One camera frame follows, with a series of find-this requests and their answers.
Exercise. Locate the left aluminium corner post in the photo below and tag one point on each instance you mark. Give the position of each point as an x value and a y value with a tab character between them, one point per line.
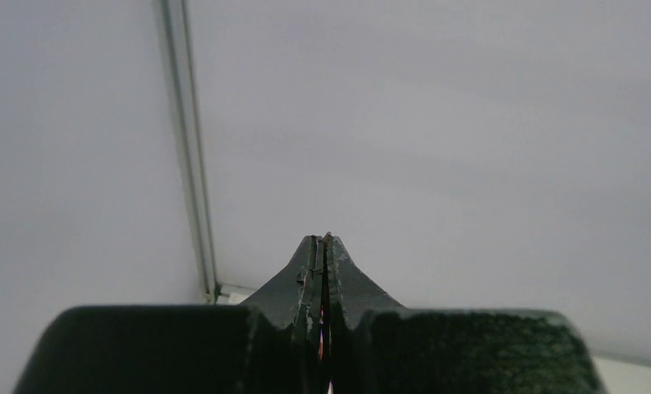
173	26

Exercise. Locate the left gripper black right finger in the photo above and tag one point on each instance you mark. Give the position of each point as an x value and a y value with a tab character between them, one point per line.
380	346

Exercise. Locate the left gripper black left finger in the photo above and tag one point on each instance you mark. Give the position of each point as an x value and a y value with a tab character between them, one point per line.
269	343

